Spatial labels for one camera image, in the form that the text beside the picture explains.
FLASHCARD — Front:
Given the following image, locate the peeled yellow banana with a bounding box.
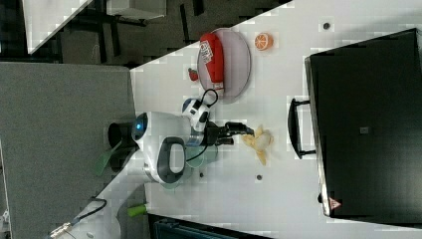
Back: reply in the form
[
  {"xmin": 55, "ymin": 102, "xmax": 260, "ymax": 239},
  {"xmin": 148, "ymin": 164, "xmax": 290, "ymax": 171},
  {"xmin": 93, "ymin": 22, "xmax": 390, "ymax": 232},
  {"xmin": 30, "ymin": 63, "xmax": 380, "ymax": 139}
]
[{"xmin": 241, "ymin": 125, "xmax": 274, "ymax": 165}]

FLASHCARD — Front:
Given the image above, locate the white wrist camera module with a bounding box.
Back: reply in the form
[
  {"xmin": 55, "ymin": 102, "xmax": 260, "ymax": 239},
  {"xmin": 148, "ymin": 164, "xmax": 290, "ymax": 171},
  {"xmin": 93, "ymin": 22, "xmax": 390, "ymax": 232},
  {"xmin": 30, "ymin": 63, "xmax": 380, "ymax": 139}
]
[{"xmin": 182, "ymin": 99, "xmax": 210, "ymax": 131}]

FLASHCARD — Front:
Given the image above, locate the red ketchup bottle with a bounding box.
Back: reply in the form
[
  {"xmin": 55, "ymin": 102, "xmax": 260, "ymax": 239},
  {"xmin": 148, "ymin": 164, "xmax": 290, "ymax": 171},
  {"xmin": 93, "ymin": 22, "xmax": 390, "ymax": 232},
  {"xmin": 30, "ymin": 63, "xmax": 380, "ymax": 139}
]
[{"xmin": 200, "ymin": 33, "xmax": 225, "ymax": 96}]

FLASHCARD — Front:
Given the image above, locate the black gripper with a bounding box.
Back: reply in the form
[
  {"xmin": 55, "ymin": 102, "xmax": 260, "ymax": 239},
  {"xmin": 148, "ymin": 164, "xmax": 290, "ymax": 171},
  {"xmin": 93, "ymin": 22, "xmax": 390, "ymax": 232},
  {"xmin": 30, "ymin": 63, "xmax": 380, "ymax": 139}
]
[{"xmin": 203, "ymin": 121, "xmax": 255, "ymax": 146}]

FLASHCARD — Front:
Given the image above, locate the grey round plate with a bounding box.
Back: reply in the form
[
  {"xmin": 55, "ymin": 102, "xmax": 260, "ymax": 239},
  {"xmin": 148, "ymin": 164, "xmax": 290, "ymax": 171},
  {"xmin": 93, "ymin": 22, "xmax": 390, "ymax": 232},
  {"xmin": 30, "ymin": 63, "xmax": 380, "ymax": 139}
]
[{"xmin": 197, "ymin": 28, "xmax": 251, "ymax": 104}]

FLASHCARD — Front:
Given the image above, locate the black toaster oven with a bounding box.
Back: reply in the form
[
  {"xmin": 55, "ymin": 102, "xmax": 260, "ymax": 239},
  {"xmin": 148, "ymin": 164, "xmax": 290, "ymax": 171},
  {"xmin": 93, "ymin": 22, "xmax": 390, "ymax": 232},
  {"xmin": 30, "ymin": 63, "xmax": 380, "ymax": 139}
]
[{"xmin": 288, "ymin": 28, "xmax": 422, "ymax": 228}]

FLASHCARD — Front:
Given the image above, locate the small red strawberry toy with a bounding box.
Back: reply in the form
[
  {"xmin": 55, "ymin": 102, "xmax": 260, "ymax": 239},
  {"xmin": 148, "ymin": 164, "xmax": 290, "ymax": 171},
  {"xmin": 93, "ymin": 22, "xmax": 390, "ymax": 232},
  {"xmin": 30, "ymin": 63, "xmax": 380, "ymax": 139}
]
[{"xmin": 188, "ymin": 68, "xmax": 199, "ymax": 82}]

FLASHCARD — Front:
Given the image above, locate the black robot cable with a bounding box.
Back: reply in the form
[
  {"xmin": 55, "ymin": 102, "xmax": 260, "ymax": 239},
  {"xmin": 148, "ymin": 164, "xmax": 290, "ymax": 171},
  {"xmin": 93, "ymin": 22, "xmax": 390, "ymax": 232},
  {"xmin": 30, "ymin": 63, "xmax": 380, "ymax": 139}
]
[{"xmin": 185, "ymin": 88, "xmax": 219, "ymax": 163}]

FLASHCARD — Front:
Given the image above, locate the green marker pen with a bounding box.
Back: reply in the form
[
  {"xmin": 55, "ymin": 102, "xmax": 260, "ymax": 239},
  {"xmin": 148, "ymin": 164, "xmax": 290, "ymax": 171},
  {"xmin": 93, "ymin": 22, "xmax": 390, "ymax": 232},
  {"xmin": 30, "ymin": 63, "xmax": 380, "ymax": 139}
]
[{"xmin": 127, "ymin": 204, "xmax": 147, "ymax": 217}]

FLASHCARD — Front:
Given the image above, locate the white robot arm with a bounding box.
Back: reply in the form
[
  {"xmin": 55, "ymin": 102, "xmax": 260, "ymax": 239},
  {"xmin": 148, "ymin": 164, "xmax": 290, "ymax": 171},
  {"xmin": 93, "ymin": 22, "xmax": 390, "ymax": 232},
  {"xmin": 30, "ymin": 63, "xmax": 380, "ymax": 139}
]
[{"xmin": 131, "ymin": 112, "xmax": 255, "ymax": 183}]

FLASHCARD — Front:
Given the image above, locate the orange slice toy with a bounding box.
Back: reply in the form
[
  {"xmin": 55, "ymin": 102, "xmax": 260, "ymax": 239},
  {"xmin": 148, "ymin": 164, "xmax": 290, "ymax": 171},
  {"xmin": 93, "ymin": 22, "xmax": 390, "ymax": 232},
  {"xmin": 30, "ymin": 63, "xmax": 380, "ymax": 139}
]
[{"xmin": 254, "ymin": 33, "xmax": 274, "ymax": 51}]

